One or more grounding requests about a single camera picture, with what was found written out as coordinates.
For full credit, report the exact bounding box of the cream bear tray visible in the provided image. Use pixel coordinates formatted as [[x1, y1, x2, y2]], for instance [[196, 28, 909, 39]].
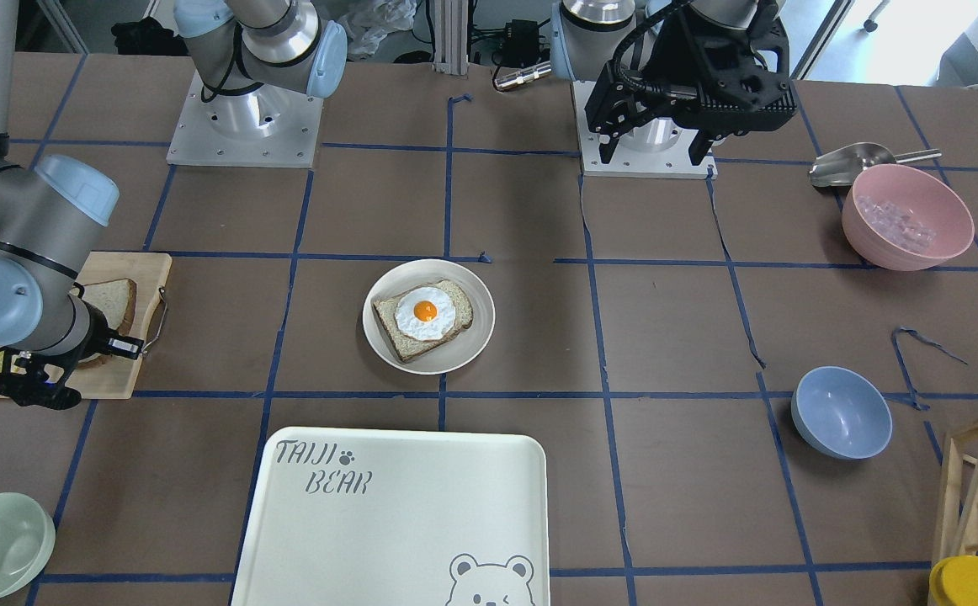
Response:
[[231, 427, 551, 605]]

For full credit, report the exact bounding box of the white plate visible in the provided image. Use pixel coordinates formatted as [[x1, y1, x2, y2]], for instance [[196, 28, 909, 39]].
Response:
[[362, 258, 497, 375]]

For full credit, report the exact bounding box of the fried egg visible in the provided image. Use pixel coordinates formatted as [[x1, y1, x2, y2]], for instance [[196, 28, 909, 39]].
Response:
[[393, 286, 458, 342]]

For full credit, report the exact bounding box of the blue bowl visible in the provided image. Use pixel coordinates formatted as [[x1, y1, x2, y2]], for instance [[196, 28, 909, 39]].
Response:
[[790, 367, 893, 460]]

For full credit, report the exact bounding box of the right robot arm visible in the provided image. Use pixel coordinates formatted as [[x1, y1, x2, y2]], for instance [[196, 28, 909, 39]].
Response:
[[0, 1, 349, 410]]

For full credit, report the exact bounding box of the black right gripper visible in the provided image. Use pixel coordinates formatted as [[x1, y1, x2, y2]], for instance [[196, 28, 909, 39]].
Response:
[[0, 284, 146, 410]]

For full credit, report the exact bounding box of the pink bowl with ice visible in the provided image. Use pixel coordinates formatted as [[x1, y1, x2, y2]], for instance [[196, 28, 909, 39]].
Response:
[[842, 165, 976, 271]]

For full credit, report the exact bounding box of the yellow cup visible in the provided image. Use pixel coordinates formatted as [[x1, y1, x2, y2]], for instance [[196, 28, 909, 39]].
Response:
[[928, 555, 978, 605]]

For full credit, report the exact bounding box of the metal scoop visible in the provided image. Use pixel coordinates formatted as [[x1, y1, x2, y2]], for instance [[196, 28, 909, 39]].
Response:
[[808, 142, 943, 189]]

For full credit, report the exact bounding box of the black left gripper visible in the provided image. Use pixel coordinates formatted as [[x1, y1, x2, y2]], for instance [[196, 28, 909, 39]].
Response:
[[584, 3, 798, 166]]

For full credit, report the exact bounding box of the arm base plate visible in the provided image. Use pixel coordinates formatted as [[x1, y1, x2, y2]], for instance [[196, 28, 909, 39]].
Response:
[[166, 73, 324, 169], [572, 81, 719, 179]]

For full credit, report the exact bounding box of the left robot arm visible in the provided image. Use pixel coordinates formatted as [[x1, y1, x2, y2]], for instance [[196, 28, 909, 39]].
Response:
[[550, 1, 797, 177]]

